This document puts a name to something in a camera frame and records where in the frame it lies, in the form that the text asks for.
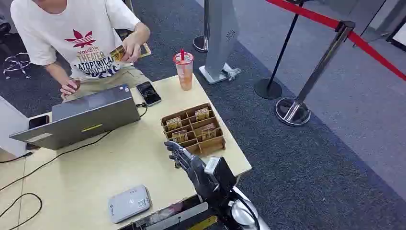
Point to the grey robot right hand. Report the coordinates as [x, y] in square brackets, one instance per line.
[196, 171]

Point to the gold printed card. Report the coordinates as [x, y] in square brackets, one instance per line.
[116, 54]

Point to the dark red card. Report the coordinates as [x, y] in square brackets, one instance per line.
[76, 84]

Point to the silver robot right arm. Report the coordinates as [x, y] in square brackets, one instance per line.
[243, 213]

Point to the wooden card box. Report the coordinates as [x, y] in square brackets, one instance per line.
[209, 144]

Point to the robot torso front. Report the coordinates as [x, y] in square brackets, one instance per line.
[177, 217]

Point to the grey flat device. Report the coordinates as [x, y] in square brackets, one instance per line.
[128, 204]

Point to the orange drink cup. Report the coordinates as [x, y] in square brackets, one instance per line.
[184, 74]

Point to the red straw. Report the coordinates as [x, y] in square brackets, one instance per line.
[182, 54]

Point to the grey laptop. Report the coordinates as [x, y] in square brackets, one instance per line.
[82, 120]

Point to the dark board with tan edge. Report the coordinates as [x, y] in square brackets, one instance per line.
[145, 50]

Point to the grey kiosk stand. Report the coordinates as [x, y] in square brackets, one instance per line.
[222, 38]

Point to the person's left hand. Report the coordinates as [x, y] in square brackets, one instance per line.
[131, 49]

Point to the person's hand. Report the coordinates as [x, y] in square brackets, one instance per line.
[131, 49]
[67, 89]

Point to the person's right hand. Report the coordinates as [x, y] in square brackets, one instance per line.
[67, 89]

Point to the black smartphone with pale rim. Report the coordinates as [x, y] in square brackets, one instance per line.
[38, 121]

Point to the person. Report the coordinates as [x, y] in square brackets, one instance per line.
[79, 35]

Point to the white cabinet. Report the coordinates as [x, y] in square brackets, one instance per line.
[11, 127]

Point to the chrome stool base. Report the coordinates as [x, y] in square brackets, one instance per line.
[17, 65]

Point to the red barrier belt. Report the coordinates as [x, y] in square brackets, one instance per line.
[364, 44]

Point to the dark framed panel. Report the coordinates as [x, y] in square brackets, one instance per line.
[398, 39]

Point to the pale and black wrist camera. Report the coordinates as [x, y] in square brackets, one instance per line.
[222, 174]

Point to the black stanchion post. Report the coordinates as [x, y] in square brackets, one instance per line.
[269, 89]

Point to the chrome post with round base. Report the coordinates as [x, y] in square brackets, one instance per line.
[200, 43]

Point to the chrome stanchion post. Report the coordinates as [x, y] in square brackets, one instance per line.
[317, 74]

